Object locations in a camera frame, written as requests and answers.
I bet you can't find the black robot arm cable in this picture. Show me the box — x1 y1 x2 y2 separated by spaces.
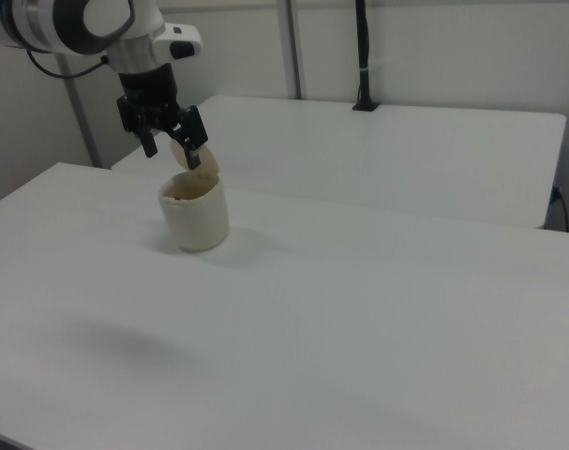
25 46 111 80

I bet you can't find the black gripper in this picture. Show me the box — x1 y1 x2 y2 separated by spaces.
115 63 209 171

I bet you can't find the black cable beside table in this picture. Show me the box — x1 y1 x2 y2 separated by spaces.
550 186 569 233

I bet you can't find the black pole with clamp base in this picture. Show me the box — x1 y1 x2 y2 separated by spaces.
352 0 380 113

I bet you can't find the beige trash bin lid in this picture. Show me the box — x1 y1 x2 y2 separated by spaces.
169 137 220 180

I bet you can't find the beige trash bin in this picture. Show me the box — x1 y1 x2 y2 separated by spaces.
157 169 231 255

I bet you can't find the grey partition frame post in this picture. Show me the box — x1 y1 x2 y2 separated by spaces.
276 0 308 100

